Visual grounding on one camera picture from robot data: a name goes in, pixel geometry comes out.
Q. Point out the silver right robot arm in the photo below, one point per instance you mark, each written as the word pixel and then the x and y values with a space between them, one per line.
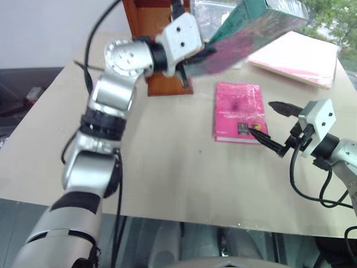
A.
pixel 346 150

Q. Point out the large pale pink book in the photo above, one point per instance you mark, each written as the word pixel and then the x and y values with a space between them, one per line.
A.
pixel 301 58

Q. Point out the green hardcover book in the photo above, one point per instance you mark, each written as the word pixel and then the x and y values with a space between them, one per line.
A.
pixel 251 36

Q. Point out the dark low furniture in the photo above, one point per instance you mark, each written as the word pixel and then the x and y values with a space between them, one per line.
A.
pixel 16 92

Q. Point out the pink paperback book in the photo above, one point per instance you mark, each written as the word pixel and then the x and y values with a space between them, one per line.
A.
pixel 237 111

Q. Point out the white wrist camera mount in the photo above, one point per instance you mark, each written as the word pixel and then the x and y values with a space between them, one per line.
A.
pixel 181 36
pixel 320 117

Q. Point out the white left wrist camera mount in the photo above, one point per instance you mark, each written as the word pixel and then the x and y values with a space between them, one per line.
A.
pixel 181 36

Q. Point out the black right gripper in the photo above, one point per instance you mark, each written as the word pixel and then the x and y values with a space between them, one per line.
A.
pixel 299 136

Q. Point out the green trees outside window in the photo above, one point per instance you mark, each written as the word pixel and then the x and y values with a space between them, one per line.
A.
pixel 334 16

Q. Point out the wooden bookshelf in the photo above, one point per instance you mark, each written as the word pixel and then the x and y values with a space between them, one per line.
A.
pixel 139 19

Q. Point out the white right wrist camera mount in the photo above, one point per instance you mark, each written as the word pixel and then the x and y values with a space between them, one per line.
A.
pixel 320 117

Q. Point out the clear plastic wrap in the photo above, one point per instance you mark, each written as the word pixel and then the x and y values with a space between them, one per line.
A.
pixel 209 16

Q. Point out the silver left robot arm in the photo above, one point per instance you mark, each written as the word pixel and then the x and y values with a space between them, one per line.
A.
pixel 111 95

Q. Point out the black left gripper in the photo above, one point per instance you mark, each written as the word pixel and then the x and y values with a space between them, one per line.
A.
pixel 184 65

